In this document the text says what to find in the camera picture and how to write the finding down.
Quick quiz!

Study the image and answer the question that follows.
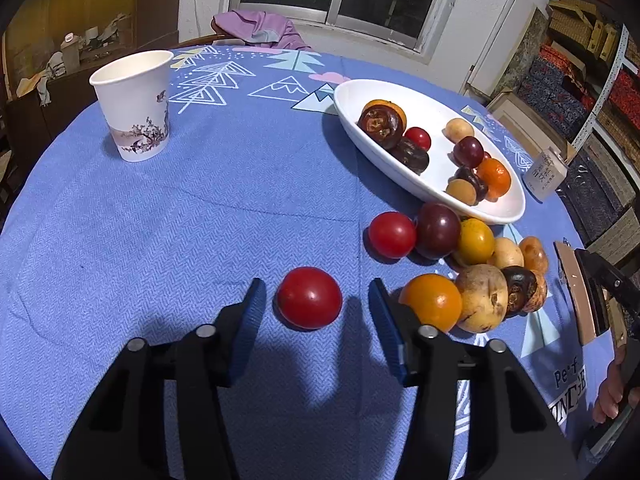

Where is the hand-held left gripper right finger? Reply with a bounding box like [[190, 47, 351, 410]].
[[368, 278, 578, 480]]

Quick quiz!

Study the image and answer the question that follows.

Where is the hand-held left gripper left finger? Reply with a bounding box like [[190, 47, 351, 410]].
[[52, 277, 267, 480]]

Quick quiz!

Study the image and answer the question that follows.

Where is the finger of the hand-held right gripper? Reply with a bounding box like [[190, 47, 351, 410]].
[[597, 260, 640, 321]]

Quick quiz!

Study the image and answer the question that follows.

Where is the orange tomato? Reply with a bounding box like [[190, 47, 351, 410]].
[[398, 273, 463, 333]]

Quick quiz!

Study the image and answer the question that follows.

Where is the speckled brown longan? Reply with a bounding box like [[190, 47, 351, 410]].
[[522, 270, 549, 313]]

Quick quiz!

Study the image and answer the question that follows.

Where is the yellow brown-spotted potato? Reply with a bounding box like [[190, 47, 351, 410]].
[[454, 263, 509, 334]]

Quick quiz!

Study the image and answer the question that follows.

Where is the dark red plum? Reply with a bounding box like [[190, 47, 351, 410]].
[[415, 202, 462, 260], [452, 136, 485, 168]]

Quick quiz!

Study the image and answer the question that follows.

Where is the pale yellow longan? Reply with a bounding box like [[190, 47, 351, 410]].
[[487, 236, 525, 270]]

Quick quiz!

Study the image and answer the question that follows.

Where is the small yellow tomato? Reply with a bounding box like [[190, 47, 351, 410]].
[[452, 217, 496, 267]]

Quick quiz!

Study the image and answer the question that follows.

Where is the tan longan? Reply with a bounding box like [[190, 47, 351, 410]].
[[445, 118, 475, 143], [445, 178, 478, 206]]

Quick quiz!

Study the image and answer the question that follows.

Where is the smooth dark water chestnut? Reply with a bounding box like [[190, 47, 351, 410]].
[[389, 137, 431, 176]]

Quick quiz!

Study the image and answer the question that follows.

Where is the sprouted dark water chestnut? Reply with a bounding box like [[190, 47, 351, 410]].
[[357, 105, 405, 150]]

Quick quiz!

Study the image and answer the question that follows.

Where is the large orange mandarin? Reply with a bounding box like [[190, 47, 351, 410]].
[[362, 100, 407, 126]]

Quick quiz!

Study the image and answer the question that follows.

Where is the white oval plate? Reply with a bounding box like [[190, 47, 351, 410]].
[[333, 79, 526, 225]]

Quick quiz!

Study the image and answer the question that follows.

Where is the person's right hand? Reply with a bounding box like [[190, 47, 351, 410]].
[[594, 347, 632, 426]]

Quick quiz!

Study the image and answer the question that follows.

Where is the dark flat board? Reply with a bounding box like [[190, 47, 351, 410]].
[[574, 249, 612, 338]]

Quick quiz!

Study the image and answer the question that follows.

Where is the brown cardboard piece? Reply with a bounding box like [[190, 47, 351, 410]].
[[554, 241, 601, 346]]

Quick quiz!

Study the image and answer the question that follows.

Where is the blue patterned tablecloth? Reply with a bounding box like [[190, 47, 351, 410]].
[[0, 45, 616, 480]]

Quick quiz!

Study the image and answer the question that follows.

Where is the white labelled jar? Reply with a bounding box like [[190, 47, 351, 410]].
[[522, 146, 568, 198]]

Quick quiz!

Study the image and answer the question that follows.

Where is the small orange mandarin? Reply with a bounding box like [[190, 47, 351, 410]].
[[476, 158, 512, 200]]

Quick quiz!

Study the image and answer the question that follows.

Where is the shelf of patterned boxes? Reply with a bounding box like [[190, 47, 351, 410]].
[[520, 0, 640, 261]]

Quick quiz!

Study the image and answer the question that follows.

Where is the cardboard box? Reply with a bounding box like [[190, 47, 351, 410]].
[[486, 87, 576, 161]]

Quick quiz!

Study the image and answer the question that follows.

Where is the white floral paper cup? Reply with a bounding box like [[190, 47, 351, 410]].
[[89, 50, 174, 162]]

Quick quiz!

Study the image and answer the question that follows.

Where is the wooden chair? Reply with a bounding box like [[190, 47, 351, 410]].
[[172, 32, 238, 52]]

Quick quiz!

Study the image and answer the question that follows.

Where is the purple cloth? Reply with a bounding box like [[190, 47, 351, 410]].
[[211, 10, 313, 52]]

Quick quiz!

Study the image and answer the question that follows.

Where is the white container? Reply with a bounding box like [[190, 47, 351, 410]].
[[61, 34, 81, 66]]

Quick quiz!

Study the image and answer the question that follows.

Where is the wooden cabinet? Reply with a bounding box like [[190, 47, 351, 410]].
[[0, 0, 181, 211]]

